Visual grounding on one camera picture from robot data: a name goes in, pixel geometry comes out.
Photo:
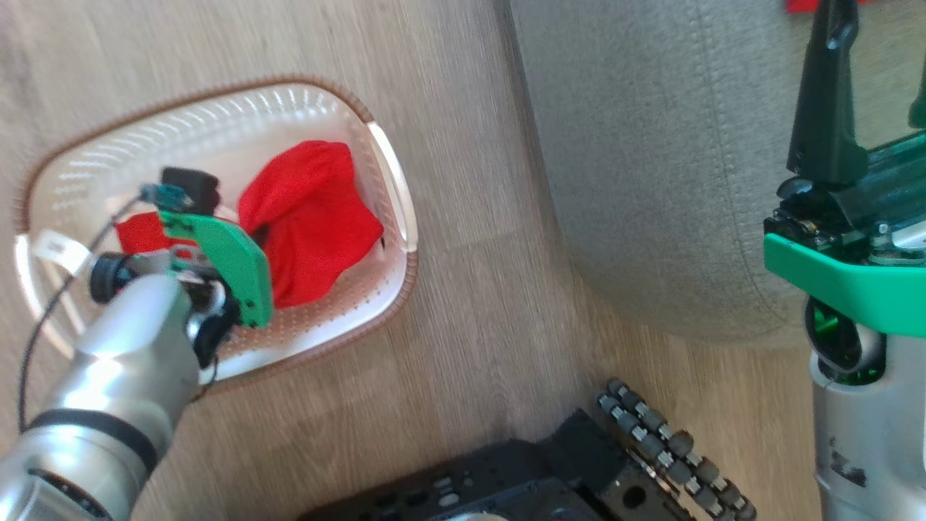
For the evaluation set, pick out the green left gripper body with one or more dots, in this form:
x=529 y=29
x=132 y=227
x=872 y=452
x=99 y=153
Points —
x=231 y=268

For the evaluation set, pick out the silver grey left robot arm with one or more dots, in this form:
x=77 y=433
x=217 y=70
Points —
x=108 y=376

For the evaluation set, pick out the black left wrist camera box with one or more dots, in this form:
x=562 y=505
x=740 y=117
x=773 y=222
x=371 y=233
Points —
x=192 y=189

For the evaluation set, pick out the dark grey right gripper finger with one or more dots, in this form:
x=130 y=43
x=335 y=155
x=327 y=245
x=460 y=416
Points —
x=828 y=108
x=919 y=108

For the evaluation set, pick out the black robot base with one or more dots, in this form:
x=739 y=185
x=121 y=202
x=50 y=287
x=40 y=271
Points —
x=521 y=477

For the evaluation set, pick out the grey roller omni wheel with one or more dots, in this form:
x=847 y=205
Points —
x=673 y=449

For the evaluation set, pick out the white brown-rimmed laundry basket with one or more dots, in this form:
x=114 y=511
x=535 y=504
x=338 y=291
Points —
x=217 y=123

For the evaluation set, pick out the plain red cloth garment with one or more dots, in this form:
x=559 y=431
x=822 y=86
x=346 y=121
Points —
x=311 y=217

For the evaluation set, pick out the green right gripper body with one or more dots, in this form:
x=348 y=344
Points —
x=854 y=275

